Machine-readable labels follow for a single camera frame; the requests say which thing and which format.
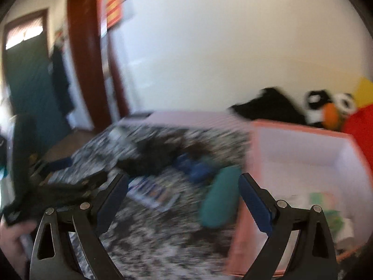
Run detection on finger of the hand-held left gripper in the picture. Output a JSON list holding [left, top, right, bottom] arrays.
[[41, 171, 109, 207], [36, 157, 73, 177]]

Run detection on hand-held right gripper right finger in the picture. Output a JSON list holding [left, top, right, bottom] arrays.
[[238, 173, 338, 280]]

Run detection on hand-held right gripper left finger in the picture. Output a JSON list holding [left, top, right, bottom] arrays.
[[29, 173, 130, 280]]

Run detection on pink cardboard box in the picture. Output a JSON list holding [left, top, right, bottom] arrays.
[[227, 119, 373, 277]]

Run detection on pink green spout pouch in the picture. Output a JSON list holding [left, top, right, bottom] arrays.
[[309, 192, 335, 210]]

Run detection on small green packet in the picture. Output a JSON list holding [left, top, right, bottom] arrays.
[[325, 210, 346, 237]]

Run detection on person's left hand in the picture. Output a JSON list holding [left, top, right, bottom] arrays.
[[0, 220, 35, 279]]

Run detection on battery blister pack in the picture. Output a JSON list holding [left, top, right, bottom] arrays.
[[128, 176, 180, 212]]

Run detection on green glasses case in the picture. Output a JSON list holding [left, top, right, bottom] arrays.
[[199, 166, 242, 229]]

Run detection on black knit gloves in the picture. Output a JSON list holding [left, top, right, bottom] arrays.
[[117, 140, 210, 177]]

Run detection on black white patterned blanket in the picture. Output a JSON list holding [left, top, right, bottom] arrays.
[[20, 122, 251, 280]]

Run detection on blue plastic toy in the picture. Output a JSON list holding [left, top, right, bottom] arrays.
[[175, 153, 218, 183]]

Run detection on green door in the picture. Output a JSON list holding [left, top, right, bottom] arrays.
[[1, 10, 70, 155]]

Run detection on dark hanging clothing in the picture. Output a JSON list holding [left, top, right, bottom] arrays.
[[49, 44, 73, 114]]

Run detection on black cloth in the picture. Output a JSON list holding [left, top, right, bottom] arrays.
[[229, 87, 306, 123]]

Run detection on pink bed sheet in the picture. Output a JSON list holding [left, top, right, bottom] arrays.
[[122, 110, 251, 129]]

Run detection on black white plush toy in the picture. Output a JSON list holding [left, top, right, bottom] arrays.
[[304, 90, 331, 127]]

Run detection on yellow pillow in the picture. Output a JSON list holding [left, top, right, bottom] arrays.
[[351, 77, 373, 105]]

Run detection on dark red door frame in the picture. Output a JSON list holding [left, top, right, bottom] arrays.
[[66, 0, 130, 129]]

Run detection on red wall poster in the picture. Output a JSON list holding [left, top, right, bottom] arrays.
[[97, 0, 123, 30]]

